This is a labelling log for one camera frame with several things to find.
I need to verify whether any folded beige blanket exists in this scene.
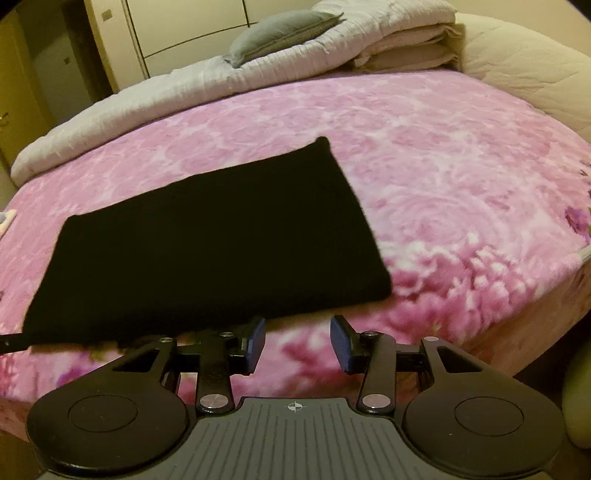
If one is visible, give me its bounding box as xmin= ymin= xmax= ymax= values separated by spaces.
xmin=353 ymin=22 xmax=468 ymax=73

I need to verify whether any white wardrobe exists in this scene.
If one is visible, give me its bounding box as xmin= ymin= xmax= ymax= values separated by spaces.
xmin=83 ymin=0 xmax=326 ymax=95

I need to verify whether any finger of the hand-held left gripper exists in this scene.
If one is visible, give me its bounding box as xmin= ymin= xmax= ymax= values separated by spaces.
xmin=0 ymin=333 xmax=31 ymax=356

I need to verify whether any white pillow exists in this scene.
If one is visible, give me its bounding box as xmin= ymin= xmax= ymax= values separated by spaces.
xmin=455 ymin=12 xmax=591 ymax=136

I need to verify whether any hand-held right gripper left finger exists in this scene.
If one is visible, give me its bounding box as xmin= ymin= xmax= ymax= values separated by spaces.
xmin=111 ymin=316 xmax=267 ymax=415

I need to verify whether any pink floral blanket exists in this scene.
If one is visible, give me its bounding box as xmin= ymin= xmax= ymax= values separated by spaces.
xmin=0 ymin=69 xmax=591 ymax=402

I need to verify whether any yellow cabinet door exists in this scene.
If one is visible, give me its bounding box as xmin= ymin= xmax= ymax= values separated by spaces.
xmin=0 ymin=9 xmax=54 ymax=185

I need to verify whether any large black garment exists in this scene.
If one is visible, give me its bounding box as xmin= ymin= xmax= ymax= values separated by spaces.
xmin=21 ymin=136 xmax=394 ymax=348

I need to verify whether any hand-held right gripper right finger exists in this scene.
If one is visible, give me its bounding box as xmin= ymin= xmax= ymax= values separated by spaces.
xmin=330 ymin=315 xmax=486 ymax=415

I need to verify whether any grey pillow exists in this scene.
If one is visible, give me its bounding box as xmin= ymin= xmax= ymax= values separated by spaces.
xmin=224 ymin=10 xmax=345 ymax=69

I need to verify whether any white quilt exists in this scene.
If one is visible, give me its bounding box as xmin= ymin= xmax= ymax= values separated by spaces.
xmin=10 ymin=0 xmax=459 ymax=186

